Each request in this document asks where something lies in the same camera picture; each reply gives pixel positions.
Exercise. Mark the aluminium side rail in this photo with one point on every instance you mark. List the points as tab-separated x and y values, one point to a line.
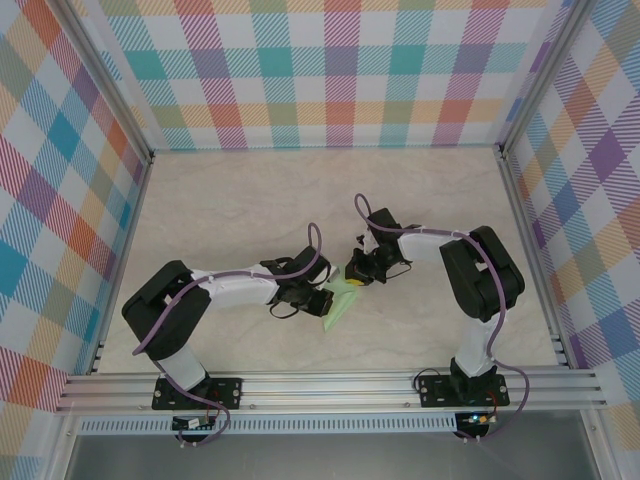
125	255
527	250

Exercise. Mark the light green paper sheet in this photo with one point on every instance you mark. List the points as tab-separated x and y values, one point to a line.
341	306

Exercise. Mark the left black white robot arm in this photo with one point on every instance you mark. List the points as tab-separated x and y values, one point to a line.
235	295

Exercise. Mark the long aluminium mounting rail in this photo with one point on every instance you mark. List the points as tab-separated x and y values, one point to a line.
325	392

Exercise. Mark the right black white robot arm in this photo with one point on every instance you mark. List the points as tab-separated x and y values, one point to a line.
425	250

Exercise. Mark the aluminium frame post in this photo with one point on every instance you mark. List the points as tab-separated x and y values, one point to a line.
107	80
545	75

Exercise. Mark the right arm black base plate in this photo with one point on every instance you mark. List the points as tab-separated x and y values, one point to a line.
432	392

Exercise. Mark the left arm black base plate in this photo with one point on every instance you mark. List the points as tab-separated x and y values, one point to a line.
232	392

